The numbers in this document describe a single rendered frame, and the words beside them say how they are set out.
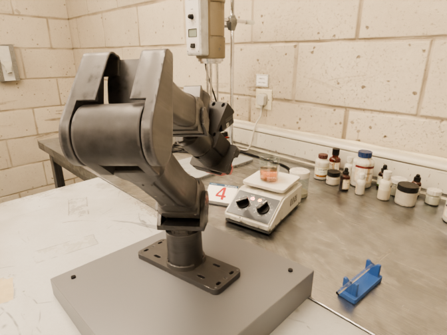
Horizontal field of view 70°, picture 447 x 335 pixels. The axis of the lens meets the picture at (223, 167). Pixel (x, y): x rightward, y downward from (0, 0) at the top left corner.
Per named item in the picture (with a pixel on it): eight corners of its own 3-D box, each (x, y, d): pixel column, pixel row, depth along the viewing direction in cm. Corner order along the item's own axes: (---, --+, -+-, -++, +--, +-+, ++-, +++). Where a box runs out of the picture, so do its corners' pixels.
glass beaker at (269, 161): (277, 177, 87) (279, 149, 84) (280, 185, 82) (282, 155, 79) (255, 177, 87) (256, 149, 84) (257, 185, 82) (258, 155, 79)
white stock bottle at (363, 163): (346, 181, 107) (350, 148, 103) (364, 180, 107) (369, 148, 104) (356, 189, 101) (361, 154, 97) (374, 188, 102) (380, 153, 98)
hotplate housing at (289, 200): (269, 236, 74) (271, 206, 72) (223, 221, 81) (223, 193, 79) (303, 202, 92) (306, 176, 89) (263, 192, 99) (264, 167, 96)
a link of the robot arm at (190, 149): (192, 131, 69) (174, 115, 63) (215, 127, 66) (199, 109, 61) (189, 160, 66) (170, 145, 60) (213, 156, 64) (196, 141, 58)
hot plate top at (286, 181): (283, 194, 78) (283, 191, 78) (241, 183, 84) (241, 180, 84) (300, 179, 87) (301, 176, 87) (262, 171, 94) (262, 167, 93)
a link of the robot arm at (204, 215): (161, 187, 58) (150, 199, 53) (208, 187, 57) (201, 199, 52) (164, 219, 60) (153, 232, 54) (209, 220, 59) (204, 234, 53)
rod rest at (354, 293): (354, 305, 54) (357, 288, 53) (336, 294, 57) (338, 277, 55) (382, 280, 60) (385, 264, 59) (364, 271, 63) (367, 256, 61)
